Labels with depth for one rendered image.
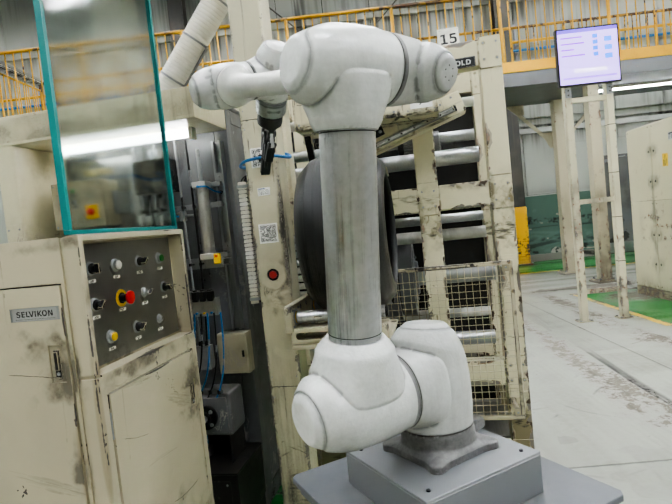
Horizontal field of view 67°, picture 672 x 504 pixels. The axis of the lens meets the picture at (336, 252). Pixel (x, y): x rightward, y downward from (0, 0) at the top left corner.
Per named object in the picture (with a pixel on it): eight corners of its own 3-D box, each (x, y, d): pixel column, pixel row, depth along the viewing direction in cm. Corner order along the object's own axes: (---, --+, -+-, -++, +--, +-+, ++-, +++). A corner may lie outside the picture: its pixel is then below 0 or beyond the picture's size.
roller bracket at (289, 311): (285, 334, 185) (282, 307, 185) (311, 313, 224) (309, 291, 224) (294, 333, 184) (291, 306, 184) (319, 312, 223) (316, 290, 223)
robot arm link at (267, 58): (278, 81, 151) (238, 90, 144) (283, 30, 139) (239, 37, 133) (297, 101, 146) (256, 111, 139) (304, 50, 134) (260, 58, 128)
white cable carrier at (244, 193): (250, 303, 200) (237, 182, 198) (255, 301, 205) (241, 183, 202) (261, 303, 199) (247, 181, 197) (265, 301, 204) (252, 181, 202)
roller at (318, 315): (293, 324, 188) (292, 312, 188) (297, 321, 192) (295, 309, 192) (388, 318, 181) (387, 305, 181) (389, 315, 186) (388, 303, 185)
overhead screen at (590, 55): (559, 87, 495) (554, 30, 492) (557, 88, 500) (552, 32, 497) (622, 80, 493) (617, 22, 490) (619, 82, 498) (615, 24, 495)
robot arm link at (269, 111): (259, 104, 142) (257, 122, 146) (290, 104, 144) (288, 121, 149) (253, 86, 147) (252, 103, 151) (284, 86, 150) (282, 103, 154)
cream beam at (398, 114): (294, 132, 217) (290, 97, 216) (308, 140, 241) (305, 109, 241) (439, 111, 205) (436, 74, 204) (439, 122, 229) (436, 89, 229)
